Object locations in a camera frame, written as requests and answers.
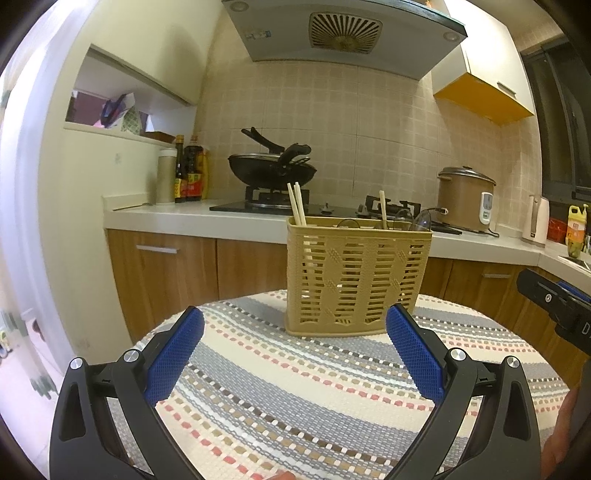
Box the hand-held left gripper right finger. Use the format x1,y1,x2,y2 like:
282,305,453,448
387,304,542,480

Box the striped woven tablecloth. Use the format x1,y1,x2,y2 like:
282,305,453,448
99,288,571,480

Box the glass pot lid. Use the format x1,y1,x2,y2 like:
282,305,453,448
425,207,463,235

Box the wooden base cabinet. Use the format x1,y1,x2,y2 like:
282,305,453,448
106,228,591,370

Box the range hood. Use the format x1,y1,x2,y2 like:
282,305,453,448
222,0,467,81

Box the green patterned bag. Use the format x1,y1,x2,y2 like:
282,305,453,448
122,108,148,136

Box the black glass gas stove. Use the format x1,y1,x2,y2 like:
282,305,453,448
210,187,463,236

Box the white electric kettle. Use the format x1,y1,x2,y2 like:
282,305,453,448
522,195,551,245

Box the white countertop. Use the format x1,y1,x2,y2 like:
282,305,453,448
102,194,591,278

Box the dark window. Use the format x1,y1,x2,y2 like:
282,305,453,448
522,39,591,204

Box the steel spoon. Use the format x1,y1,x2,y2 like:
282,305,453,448
411,208,435,233

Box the yellow oil bottle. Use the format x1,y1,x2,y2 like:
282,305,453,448
566,204,591,259

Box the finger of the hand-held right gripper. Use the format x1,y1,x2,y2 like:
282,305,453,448
516,268,578,324
556,280,591,306

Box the blue and pink bag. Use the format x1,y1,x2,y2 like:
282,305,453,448
100,93,134,128

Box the white canister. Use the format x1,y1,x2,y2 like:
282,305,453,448
156,148,178,205

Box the white and yellow wall cabinet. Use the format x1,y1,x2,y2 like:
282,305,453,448
431,0,536,125

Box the slim dark sauce bottle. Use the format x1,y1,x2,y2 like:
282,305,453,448
174,135,188,203

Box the beige plastic utensil basket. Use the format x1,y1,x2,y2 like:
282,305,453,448
285,216,434,339

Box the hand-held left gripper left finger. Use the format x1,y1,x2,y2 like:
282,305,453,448
48,305,206,480

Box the large dark sauce bottle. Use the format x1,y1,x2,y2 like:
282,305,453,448
185,135,205,201

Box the black wok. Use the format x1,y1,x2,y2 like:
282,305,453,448
228,152,318,190

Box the person's right forearm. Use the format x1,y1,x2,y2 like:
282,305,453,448
541,390,583,480

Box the brown rice cooker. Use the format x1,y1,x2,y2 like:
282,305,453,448
436,166,497,232

